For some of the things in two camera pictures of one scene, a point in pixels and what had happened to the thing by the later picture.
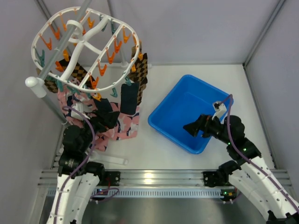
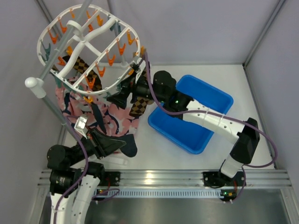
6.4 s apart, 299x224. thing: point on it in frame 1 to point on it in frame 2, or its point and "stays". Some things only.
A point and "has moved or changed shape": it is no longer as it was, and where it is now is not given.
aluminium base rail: x=47 y=178 stays
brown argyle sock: x=79 y=73 to x=81 y=66
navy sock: x=103 y=106 has moved or changed shape
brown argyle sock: x=139 y=74 to x=138 y=107
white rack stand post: x=37 y=87 stays
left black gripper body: x=100 y=116 to x=95 y=143
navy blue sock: x=129 y=98 has moved or changed shape
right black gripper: x=203 y=126 to x=131 y=87
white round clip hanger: x=86 y=49 stays
